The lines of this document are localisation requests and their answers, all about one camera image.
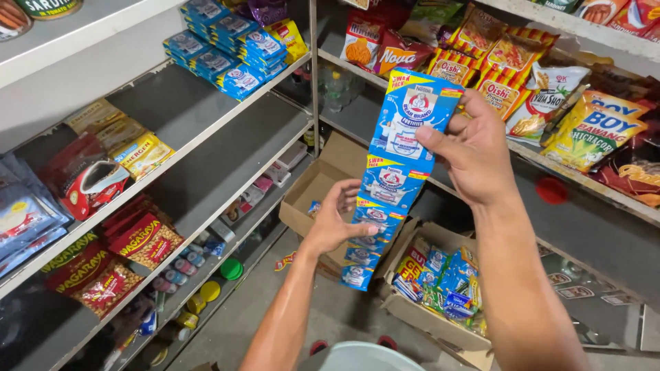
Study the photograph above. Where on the grey metal shelf rack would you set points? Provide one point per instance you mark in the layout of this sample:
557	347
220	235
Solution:
206	170

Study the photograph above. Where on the white snack packet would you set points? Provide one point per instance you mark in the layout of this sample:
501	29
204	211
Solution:
546	103

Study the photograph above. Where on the single blue sachet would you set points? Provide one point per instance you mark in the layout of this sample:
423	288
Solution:
315	208

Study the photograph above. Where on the person's right hand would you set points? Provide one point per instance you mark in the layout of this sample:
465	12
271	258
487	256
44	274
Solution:
477	159

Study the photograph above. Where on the group of small boxes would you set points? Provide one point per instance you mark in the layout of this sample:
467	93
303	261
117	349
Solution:
268	180

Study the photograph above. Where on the heap of mixed sachets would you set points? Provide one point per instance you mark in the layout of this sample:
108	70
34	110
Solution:
446	288

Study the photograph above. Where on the orange striped cracker packet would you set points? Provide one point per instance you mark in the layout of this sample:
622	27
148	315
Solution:
482	31
503	95
451	67
518	51

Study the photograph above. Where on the green plastic lid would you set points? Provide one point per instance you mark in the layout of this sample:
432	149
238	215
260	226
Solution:
232	269

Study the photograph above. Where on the clear plastic bottles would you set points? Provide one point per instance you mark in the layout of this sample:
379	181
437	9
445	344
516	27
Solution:
339	87

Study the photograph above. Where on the green snack packet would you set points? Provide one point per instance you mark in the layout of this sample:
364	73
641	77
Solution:
428	18

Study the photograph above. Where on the cardboard box with sachets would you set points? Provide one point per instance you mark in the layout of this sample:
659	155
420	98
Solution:
412	314

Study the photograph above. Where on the red white chips packet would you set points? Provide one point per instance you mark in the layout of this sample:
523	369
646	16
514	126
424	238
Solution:
361	41

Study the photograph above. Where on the tin cans group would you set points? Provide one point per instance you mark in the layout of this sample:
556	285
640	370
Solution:
31	13

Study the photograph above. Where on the white snack shelf rack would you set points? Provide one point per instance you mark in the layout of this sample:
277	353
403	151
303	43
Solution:
567	216

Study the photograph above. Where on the yellow plastic lid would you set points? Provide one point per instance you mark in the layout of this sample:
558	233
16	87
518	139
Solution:
210	291

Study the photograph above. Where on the person's white shirt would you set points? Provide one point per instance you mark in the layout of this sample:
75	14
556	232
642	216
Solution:
366	358

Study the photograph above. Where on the pile of yellow cereal packets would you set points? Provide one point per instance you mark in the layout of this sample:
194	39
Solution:
123	139

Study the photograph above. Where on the red coffee packet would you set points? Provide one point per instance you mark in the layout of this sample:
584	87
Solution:
82	178

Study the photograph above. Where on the person's left hand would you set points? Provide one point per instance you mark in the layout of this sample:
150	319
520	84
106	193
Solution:
330	226

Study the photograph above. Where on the strip of blue milk sachets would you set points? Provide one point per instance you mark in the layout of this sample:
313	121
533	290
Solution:
397	175

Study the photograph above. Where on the row of small bottles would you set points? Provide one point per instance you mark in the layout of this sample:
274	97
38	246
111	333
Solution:
180	268

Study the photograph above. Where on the yellow corn snack packet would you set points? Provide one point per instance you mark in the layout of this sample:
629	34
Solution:
588	136
618	100

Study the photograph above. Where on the red plastic lid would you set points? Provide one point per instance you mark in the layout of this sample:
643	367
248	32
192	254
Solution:
551	190

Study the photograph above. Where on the brown red snack packet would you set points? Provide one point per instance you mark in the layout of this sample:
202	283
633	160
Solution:
631	170

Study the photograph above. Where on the pile of blue-grey packets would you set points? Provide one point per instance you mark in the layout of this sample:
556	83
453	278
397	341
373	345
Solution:
28	216

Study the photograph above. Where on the red nut packets bundle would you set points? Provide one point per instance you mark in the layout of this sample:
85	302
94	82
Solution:
144	239
93	278

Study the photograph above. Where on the empty cardboard box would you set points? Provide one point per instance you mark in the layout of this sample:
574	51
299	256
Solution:
314	190

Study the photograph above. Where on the row of sardine cans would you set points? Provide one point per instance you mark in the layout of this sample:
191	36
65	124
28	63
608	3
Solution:
613	13

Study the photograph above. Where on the purple packet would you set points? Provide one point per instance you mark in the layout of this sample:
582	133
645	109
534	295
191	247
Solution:
267	11

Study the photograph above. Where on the dark red corn chips packet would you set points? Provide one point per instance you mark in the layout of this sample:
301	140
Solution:
399	54

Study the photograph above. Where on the red yellow wrapper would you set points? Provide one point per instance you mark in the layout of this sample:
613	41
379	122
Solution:
285	261

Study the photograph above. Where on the person's red slipper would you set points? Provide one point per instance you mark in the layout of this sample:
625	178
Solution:
387	342
318	347

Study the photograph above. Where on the stack of blue sachet packs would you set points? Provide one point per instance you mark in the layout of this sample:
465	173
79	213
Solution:
227	51

